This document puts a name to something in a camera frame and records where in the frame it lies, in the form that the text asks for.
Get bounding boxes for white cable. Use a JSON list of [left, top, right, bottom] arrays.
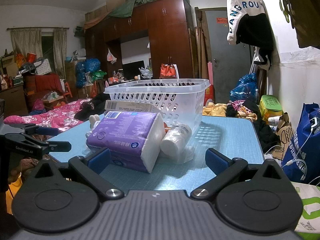
[[264, 116, 320, 184]]

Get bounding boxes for white dotted gift box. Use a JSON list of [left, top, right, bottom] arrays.
[[32, 59, 52, 75]]

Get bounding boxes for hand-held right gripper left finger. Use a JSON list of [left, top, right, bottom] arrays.
[[32, 147, 125, 201]]

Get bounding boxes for orange bag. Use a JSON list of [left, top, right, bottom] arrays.
[[159, 63, 179, 80]]

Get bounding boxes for small white bottles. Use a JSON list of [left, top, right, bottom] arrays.
[[85, 114, 101, 138]]

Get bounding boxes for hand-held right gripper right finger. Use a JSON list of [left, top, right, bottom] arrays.
[[190, 148, 288, 201]]

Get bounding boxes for cardboard box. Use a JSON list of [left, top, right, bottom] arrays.
[[104, 99, 157, 113]]

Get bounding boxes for black clothing heap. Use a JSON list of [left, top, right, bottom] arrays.
[[250, 115, 281, 153]]

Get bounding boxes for white pill bottle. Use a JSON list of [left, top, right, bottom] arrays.
[[160, 123, 193, 158]]

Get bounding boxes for wooden planks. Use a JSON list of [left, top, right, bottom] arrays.
[[194, 7, 209, 79]]

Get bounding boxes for green tarp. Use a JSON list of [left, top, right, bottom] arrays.
[[107, 0, 163, 19]]

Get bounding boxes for black hanging garment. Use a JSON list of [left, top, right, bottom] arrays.
[[235, 12, 275, 67]]

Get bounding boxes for brown paper bag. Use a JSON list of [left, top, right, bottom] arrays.
[[274, 112, 295, 160]]

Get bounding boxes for yellow patterned blanket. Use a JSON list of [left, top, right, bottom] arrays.
[[202, 102, 258, 122]]

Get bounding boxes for black monitor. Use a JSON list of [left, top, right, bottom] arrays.
[[122, 60, 145, 80]]

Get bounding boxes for blue shopping bag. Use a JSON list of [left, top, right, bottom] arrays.
[[281, 102, 320, 187]]

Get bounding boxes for red box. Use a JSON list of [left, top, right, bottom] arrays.
[[204, 84, 215, 107]]

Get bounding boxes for beige curtain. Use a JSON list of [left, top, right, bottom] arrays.
[[53, 27, 67, 79], [10, 28, 42, 58]]

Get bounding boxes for green and white bag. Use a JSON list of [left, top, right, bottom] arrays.
[[291, 181, 320, 240]]

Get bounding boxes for dark olive garment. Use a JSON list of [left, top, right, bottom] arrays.
[[275, 0, 320, 49]]

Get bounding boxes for white plastic basket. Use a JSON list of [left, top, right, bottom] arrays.
[[103, 79, 211, 133]]

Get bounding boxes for pink floral blanket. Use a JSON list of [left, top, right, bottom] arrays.
[[4, 99, 93, 132]]

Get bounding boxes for pile of blue bags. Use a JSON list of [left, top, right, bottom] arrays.
[[75, 58, 101, 88]]

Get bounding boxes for black clothes on bed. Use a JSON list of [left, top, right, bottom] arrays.
[[75, 94, 110, 120]]

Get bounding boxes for blue plastic bag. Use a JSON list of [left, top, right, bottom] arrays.
[[230, 73, 258, 103]]

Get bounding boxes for purple tissue pack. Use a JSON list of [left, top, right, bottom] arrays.
[[86, 110, 167, 173]]

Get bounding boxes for grey door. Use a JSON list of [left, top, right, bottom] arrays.
[[205, 7, 253, 103]]

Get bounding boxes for brown wooden wardrobe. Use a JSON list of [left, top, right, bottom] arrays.
[[84, 0, 198, 98]]

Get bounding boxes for green and yellow box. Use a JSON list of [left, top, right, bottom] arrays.
[[259, 94, 283, 124]]

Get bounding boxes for yellow garment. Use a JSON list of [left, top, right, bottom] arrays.
[[6, 177, 25, 214]]

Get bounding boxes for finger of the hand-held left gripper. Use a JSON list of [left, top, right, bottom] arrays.
[[17, 123, 60, 136], [37, 140, 72, 153]]

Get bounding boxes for white hooded sweater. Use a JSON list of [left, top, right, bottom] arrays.
[[226, 0, 266, 45]]

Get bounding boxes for clear plastic bag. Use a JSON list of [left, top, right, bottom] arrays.
[[157, 122, 198, 165]]

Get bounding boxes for red plastic stool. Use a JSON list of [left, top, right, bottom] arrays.
[[60, 79, 73, 99]]

